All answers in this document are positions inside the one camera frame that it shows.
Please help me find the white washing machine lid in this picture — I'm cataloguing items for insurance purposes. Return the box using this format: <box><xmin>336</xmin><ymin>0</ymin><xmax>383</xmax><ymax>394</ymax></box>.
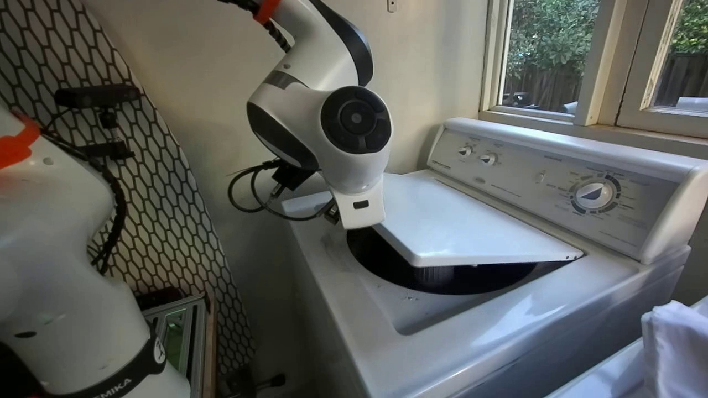
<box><xmin>280</xmin><ymin>168</ymin><xmax>589</xmax><ymax>269</ymax></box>

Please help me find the white top-load washing machine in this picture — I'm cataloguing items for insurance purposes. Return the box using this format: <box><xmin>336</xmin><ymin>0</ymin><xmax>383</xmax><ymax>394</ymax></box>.
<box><xmin>280</xmin><ymin>115</ymin><xmax>708</xmax><ymax>398</ymax></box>

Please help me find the dark washer drum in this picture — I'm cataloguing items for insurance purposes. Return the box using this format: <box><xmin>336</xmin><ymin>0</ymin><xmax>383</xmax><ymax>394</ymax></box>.
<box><xmin>342</xmin><ymin>226</ymin><xmax>541</xmax><ymax>299</ymax></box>

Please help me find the green framed picture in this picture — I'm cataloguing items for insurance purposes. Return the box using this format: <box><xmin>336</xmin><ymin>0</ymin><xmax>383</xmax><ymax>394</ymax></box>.
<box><xmin>138</xmin><ymin>292</ymin><xmax>217</xmax><ymax>398</ymax></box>

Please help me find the large washer timer knob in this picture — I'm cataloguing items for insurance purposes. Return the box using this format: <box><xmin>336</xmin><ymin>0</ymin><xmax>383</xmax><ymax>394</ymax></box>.
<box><xmin>569</xmin><ymin>173</ymin><xmax>624</xmax><ymax>216</ymax></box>

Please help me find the white crumpled cloth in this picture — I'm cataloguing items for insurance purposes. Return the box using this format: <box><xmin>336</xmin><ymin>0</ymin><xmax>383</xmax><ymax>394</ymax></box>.
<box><xmin>640</xmin><ymin>296</ymin><xmax>708</xmax><ymax>398</ymax></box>

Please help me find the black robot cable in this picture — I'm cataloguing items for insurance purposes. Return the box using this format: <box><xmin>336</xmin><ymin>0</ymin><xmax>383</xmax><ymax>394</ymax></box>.
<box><xmin>225</xmin><ymin>156</ymin><xmax>336</xmax><ymax>224</ymax></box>

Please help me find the orange strap on arm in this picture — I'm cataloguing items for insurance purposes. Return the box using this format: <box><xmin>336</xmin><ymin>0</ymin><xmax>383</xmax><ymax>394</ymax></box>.
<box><xmin>245</xmin><ymin>0</ymin><xmax>284</xmax><ymax>27</ymax></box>
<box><xmin>0</xmin><ymin>118</ymin><xmax>44</xmax><ymax>173</ymax></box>

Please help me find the black mount clip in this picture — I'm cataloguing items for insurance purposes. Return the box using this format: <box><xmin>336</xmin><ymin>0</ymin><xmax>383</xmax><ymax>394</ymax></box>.
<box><xmin>74</xmin><ymin>139</ymin><xmax>137</xmax><ymax>163</ymax></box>
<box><xmin>52</xmin><ymin>81</ymin><xmax>144</xmax><ymax>110</ymax></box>

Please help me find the white window frame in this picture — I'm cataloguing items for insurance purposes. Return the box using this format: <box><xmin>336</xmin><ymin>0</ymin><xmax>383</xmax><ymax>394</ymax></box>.
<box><xmin>475</xmin><ymin>0</ymin><xmax>708</xmax><ymax>144</ymax></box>

